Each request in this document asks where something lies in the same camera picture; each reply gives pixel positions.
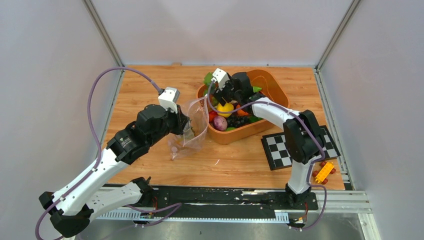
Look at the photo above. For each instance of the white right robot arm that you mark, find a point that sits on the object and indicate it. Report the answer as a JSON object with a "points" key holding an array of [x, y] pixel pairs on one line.
{"points": [[304, 139]]}

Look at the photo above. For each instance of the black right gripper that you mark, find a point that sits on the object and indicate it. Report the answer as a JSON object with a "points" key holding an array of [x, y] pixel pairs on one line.
{"points": [[220, 94]]}

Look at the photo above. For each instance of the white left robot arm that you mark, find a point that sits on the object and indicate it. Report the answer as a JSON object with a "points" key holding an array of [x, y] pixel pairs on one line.
{"points": [[73, 207]]}

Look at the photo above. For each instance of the clear zip top bag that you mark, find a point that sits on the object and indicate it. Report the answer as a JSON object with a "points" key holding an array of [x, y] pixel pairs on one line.
{"points": [[197, 111]]}

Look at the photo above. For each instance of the black toy grape bunch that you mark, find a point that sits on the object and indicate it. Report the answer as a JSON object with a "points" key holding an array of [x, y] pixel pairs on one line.
{"points": [[237, 121]]}

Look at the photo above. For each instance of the yellow toy lemon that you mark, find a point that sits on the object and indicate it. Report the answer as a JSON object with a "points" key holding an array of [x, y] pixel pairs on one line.
{"points": [[225, 110]]}

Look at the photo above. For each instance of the toy orange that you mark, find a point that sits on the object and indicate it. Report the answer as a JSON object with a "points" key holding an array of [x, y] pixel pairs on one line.
{"points": [[240, 112]]}

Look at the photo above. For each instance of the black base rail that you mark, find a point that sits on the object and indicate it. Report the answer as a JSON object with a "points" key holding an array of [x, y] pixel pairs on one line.
{"points": [[225, 203]]}

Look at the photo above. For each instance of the green toy leaf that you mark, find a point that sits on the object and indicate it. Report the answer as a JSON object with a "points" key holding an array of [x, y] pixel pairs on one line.
{"points": [[208, 80]]}

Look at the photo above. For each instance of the green toy cucumber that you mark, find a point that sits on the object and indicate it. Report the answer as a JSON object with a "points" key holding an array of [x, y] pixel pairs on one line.
{"points": [[256, 89]]}

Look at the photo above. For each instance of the toy pineapple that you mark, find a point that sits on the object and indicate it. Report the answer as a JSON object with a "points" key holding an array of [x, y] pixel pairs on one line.
{"points": [[188, 139]]}

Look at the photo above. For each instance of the orange plastic basin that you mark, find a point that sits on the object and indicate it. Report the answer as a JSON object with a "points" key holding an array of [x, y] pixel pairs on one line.
{"points": [[271, 89]]}

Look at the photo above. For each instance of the black white checkerboard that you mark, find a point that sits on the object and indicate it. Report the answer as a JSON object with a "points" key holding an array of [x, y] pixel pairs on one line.
{"points": [[277, 155]]}

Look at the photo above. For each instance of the pink toy onion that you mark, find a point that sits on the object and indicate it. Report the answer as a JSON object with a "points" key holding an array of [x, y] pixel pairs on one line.
{"points": [[220, 123]]}

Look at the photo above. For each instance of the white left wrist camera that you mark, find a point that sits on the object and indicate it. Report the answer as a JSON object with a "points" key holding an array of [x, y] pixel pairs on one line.
{"points": [[168, 99]]}

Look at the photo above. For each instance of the yellow toy brick car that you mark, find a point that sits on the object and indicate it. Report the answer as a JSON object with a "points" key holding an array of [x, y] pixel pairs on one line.
{"points": [[320, 176]]}

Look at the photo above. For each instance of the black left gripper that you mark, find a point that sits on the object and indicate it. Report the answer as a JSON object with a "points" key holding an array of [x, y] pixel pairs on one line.
{"points": [[181, 119]]}

